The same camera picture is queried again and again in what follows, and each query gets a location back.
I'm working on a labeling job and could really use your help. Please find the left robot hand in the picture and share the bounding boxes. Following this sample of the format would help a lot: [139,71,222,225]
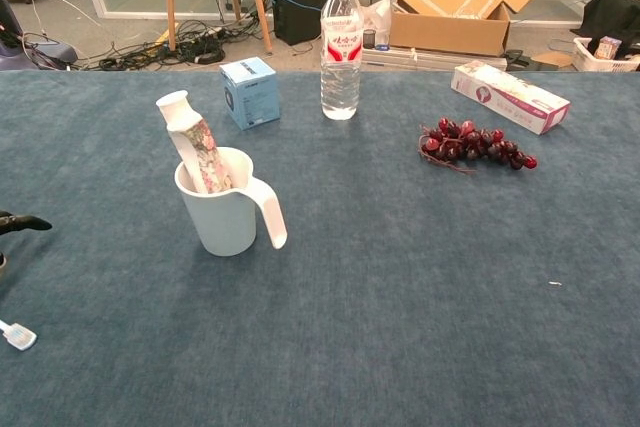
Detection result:
[0,210,54,282]

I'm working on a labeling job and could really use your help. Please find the light blue toothbrush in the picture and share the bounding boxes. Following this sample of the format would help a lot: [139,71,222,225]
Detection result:
[0,319,38,352]

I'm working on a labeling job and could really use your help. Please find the floral white toothpaste tube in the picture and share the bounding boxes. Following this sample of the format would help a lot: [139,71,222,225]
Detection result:
[155,89,236,196]

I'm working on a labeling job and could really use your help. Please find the large open cardboard box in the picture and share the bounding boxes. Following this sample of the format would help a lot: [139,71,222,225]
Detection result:
[368,0,548,58]

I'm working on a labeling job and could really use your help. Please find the floral long box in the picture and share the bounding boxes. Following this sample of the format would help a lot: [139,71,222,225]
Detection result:
[450,60,572,136]

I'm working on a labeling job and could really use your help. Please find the small light blue carton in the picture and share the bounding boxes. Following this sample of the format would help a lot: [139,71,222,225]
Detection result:
[218,56,282,131]

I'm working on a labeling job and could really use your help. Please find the black computer tower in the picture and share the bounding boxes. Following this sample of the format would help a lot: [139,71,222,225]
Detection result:
[269,0,341,47]

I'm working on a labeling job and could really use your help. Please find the clear water bottle red label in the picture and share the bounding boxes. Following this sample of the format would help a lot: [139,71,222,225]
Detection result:
[319,0,364,122]

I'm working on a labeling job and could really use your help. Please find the blue table mat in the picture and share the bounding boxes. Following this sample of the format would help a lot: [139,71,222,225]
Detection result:
[0,69,640,427]

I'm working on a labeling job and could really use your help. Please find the white plastic bag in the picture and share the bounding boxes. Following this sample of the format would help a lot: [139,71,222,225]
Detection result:
[360,0,396,48]

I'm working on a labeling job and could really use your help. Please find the aluminium profile rails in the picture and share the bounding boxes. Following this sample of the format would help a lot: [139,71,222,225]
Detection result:
[360,46,507,72]

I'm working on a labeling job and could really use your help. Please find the bunch of red grapes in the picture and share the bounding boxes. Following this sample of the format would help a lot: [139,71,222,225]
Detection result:
[417,117,539,176]

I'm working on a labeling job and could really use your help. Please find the flat cardboard piece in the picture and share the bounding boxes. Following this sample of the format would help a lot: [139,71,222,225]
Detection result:
[530,51,574,70]

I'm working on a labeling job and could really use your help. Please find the white plastic basket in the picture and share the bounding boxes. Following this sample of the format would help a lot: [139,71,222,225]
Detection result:
[571,36,640,73]

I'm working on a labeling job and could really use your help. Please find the small carton in basket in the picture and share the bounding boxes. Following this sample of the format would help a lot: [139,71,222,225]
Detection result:
[594,35,623,60]

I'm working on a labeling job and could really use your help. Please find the black cloth cover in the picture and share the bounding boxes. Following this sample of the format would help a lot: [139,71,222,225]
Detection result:
[582,0,640,48]

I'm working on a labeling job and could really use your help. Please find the pale blue cup with handle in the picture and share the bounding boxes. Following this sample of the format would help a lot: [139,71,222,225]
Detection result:
[173,146,288,257]

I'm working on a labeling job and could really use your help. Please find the tangle of black cables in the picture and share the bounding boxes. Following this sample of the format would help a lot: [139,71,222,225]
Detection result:
[79,19,271,72]

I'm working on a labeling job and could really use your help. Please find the black metal bracket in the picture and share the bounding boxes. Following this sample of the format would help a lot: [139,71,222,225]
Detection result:
[504,48,551,72]

